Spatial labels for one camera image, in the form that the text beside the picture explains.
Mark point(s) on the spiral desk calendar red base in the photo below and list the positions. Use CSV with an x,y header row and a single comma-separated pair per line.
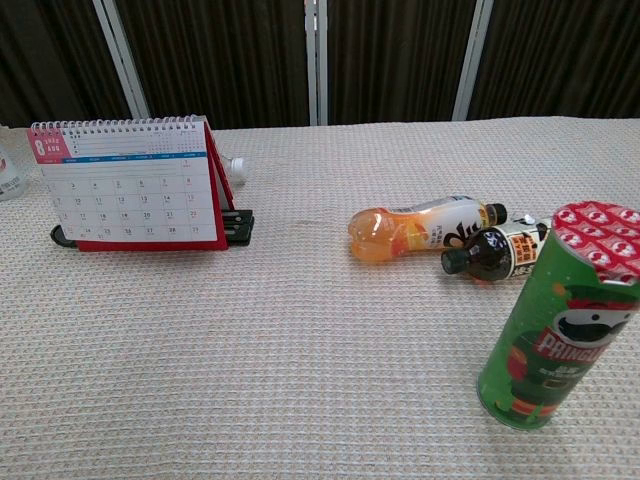
x,y
125,200

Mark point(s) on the orange juice bottle black cap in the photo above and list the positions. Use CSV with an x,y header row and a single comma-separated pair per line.
x,y
380,232

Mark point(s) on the black red small device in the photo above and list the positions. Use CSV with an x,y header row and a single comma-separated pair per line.
x,y
241,227

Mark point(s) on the clear water bottle white cap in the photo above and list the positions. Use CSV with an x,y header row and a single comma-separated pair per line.
x,y
236,169

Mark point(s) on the beige woven tablecloth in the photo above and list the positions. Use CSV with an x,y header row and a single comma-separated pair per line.
x,y
300,350

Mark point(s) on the dark tea bottle black cap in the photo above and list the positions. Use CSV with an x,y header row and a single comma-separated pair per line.
x,y
490,250

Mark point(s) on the dark pleated curtain panel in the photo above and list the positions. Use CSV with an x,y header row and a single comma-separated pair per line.
x,y
565,55
50,60
225,60
400,60

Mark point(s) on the green Pringles can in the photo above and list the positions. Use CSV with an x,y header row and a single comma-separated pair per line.
x,y
540,325

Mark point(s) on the white label bottle yellow cap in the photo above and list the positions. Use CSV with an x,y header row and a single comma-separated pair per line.
x,y
10,175

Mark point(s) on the white partition frame post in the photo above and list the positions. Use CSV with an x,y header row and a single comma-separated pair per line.
x,y
472,60
122,60
316,60

